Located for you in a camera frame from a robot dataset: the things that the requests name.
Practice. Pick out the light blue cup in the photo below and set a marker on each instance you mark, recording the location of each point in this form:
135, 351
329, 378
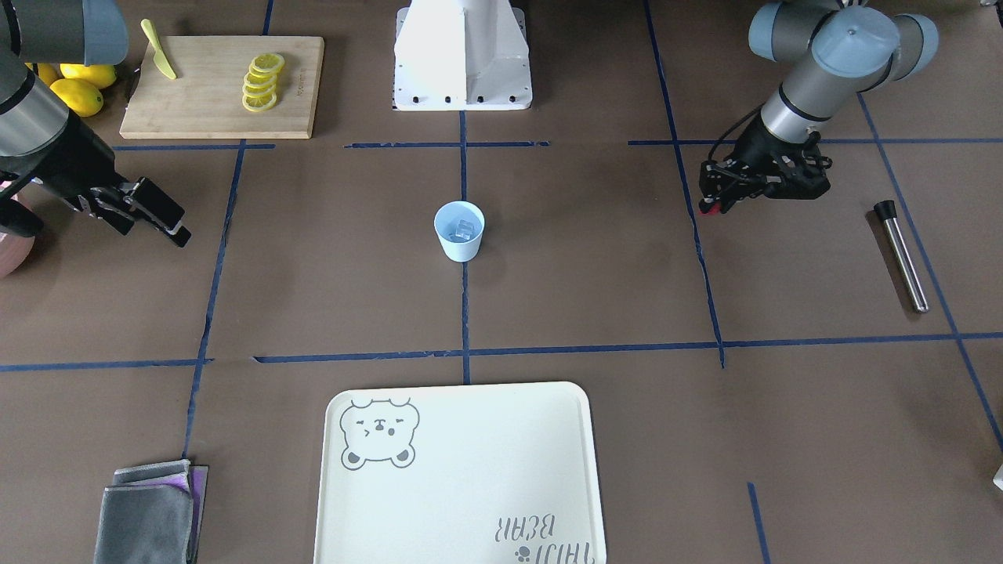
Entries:
452, 212

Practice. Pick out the clear ice cube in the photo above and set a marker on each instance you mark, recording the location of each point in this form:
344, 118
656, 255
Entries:
462, 232

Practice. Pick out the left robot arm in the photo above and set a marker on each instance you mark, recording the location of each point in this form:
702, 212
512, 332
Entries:
837, 49

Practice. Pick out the green knife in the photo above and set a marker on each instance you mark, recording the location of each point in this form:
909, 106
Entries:
160, 58

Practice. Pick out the yellow lemon pile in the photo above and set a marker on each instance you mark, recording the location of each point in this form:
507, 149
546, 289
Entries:
79, 86

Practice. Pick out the cream bear tray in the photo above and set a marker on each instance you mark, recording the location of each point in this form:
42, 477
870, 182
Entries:
460, 474

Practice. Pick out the wooden cutting board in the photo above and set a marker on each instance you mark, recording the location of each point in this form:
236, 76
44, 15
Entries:
204, 101

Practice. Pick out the steel muddler black tip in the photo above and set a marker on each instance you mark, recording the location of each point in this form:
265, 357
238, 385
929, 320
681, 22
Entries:
887, 214

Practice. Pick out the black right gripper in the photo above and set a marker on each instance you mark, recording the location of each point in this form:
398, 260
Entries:
73, 163

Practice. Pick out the pink bowl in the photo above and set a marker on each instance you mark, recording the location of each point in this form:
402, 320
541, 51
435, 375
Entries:
14, 248

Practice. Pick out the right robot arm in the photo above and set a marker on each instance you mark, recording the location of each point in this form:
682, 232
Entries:
44, 141

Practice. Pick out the grey folded cloth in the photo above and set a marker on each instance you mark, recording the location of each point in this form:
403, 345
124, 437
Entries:
152, 513

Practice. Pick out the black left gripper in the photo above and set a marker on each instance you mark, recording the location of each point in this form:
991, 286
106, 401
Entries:
762, 148

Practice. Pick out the lemon slices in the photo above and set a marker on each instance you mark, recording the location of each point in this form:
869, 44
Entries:
259, 89

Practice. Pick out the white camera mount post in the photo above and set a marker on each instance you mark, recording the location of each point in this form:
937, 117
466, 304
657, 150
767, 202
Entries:
461, 56

